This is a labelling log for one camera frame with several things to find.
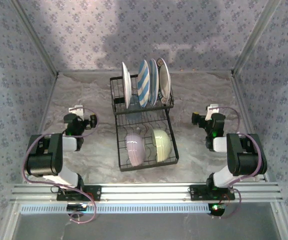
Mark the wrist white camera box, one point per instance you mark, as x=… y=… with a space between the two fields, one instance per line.
x=212 y=111
x=75 y=110

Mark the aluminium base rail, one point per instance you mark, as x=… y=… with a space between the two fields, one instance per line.
x=146 y=191

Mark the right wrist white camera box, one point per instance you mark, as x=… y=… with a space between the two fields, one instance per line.
x=212 y=111

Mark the right small circuit board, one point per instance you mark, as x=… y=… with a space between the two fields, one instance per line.
x=216 y=210

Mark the plate with dark patterned rim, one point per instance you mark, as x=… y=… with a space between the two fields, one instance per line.
x=164 y=80

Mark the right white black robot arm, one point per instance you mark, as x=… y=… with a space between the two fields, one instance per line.
x=246 y=157

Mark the blue white striped plate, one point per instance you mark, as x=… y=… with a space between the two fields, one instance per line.
x=154 y=82
x=143 y=85

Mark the aluminium frame post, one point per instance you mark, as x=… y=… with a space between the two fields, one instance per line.
x=255 y=37
x=35 y=37

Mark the small circuit board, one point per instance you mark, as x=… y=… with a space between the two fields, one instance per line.
x=216 y=210
x=76 y=207

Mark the blue translucent cup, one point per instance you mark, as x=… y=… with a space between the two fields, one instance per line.
x=133 y=103

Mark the white plate orange sun print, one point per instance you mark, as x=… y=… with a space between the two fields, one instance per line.
x=126 y=82

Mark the purple bowl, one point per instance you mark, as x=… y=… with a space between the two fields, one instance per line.
x=135 y=150

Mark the left small circuit board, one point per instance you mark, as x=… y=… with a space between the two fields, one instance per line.
x=76 y=207

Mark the aluminium frame leg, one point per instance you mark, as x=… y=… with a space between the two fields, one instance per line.
x=282 y=222
x=9 y=222

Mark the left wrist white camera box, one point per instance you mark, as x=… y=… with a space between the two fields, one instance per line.
x=75 y=110

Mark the cream bowl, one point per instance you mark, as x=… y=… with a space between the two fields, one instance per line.
x=162 y=145

